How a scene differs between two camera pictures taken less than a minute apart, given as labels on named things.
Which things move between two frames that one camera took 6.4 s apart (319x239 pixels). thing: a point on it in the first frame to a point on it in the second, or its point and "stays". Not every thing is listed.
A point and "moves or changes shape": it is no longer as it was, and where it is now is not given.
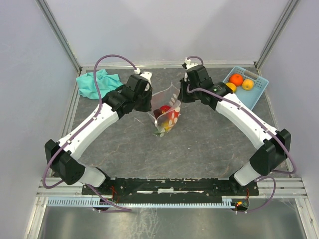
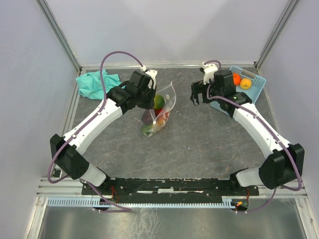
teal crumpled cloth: [107, 83] stays
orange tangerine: [237, 79] stays
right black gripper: [182, 96] to [197, 88]
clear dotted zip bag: [165, 110] moves or changes shape
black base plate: [169, 188] stays
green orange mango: [160, 130] to [145, 128]
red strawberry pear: [173, 116] to [161, 118]
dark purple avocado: [157, 113] to [146, 117]
